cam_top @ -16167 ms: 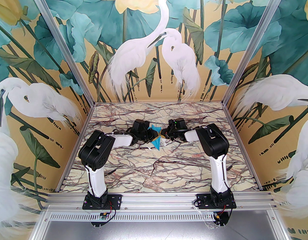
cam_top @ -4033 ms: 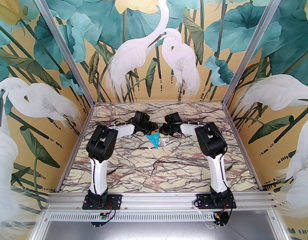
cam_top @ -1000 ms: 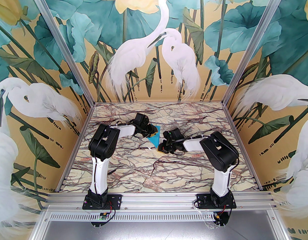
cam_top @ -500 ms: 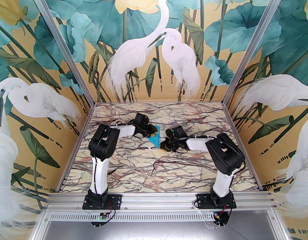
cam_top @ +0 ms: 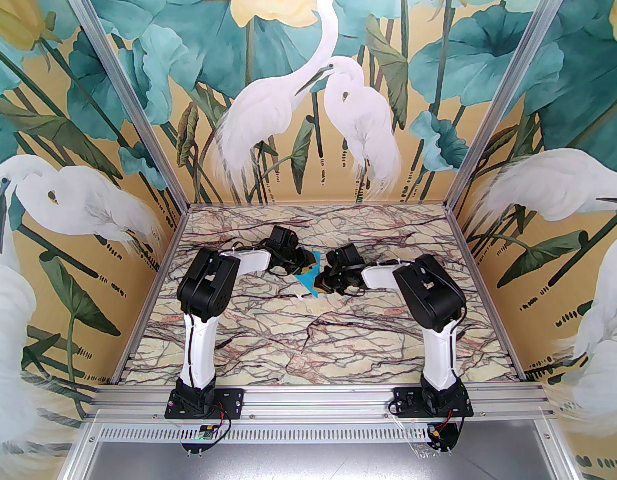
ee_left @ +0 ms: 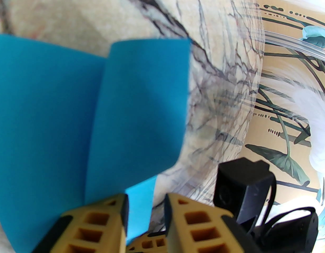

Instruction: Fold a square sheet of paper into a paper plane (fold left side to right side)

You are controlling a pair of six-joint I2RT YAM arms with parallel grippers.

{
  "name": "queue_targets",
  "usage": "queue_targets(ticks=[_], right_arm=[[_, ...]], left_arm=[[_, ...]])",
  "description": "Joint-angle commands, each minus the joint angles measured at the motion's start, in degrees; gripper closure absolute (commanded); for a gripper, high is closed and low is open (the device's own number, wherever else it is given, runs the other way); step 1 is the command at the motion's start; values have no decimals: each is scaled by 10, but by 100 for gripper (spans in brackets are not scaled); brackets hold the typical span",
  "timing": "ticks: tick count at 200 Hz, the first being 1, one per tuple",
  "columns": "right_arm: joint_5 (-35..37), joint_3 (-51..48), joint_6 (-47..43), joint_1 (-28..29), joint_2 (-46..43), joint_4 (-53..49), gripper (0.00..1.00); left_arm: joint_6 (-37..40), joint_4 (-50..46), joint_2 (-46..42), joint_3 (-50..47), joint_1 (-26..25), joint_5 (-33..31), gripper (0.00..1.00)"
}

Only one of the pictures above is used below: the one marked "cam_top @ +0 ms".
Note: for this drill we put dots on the blue paper sheet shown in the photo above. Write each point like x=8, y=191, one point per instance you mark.
x=308, y=285

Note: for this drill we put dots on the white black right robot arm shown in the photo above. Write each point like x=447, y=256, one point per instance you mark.
x=438, y=363

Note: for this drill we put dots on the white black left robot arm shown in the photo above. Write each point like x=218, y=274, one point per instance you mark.
x=198, y=363

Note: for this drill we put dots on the grey metal sheet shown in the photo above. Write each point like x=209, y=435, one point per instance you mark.
x=318, y=463

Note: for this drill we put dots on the perforated metal strip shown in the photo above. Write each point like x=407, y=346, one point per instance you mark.
x=318, y=434

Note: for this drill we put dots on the small green circuit board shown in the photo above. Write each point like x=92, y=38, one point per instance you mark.
x=206, y=434

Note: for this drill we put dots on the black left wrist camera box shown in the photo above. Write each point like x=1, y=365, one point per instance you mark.
x=301, y=253

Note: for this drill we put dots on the aluminium table side rail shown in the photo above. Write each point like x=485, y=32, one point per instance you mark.
x=176, y=238
x=460, y=238

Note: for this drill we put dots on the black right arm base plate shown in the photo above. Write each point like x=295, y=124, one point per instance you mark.
x=403, y=405

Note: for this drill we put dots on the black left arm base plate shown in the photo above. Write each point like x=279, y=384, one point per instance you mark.
x=231, y=400

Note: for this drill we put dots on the black mounting bracket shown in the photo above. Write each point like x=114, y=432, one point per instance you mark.
x=194, y=446
x=451, y=443

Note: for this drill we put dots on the aluminium frame post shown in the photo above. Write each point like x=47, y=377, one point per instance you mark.
x=507, y=85
x=124, y=85

